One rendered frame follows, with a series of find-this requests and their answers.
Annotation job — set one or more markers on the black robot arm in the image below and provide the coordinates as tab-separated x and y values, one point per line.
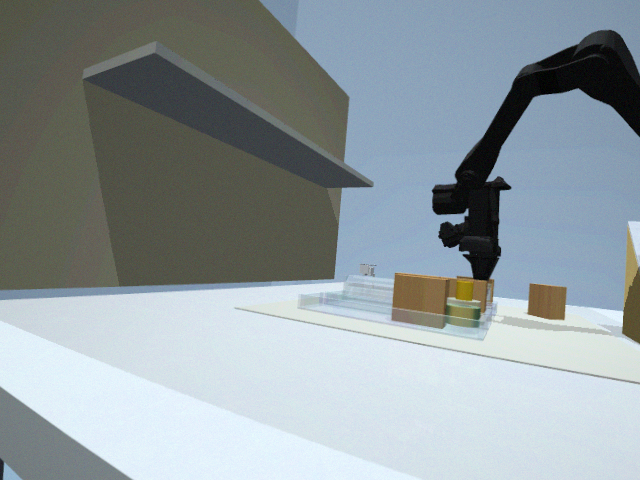
601	65

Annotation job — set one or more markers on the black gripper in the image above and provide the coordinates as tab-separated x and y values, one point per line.
482	244

